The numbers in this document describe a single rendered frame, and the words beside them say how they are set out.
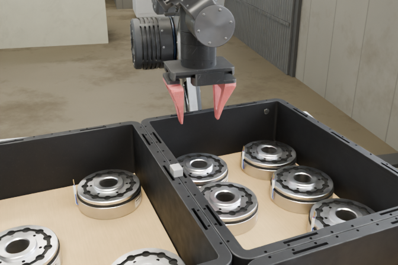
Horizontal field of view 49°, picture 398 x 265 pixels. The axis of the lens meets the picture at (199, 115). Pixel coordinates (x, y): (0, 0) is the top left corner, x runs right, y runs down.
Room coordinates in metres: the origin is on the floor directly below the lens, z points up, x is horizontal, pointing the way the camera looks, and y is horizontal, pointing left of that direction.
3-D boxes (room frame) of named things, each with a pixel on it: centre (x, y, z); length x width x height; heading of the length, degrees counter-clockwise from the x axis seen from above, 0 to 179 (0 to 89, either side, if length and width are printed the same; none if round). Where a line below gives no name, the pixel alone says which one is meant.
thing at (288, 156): (0.72, -0.13, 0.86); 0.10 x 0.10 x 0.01
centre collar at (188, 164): (0.67, 0.00, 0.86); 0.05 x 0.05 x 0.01
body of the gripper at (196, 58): (0.67, 0.00, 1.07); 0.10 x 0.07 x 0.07; 106
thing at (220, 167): (0.67, 0.00, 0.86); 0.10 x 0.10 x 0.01
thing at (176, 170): (0.53, 0.03, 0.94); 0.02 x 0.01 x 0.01; 22
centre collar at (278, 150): (0.72, -0.13, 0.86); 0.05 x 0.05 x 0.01
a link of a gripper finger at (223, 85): (0.68, -0.02, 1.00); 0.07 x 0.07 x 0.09; 16
